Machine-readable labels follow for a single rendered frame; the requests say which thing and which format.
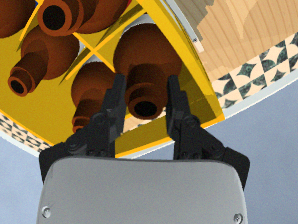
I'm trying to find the brown glass bottle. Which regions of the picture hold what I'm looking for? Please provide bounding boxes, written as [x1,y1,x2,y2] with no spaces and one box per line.
[71,54,115,133]
[8,24,85,97]
[113,12,182,120]
[0,0,38,39]
[37,0,132,36]

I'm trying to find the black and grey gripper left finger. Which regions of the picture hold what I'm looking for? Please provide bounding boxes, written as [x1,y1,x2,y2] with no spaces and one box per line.
[39,73,127,183]

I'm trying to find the yellow crate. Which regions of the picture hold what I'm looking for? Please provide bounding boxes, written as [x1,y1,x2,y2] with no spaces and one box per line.
[0,0,225,158]

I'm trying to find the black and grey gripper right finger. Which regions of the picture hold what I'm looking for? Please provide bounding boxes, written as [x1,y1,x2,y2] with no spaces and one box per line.
[165,75,250,192]

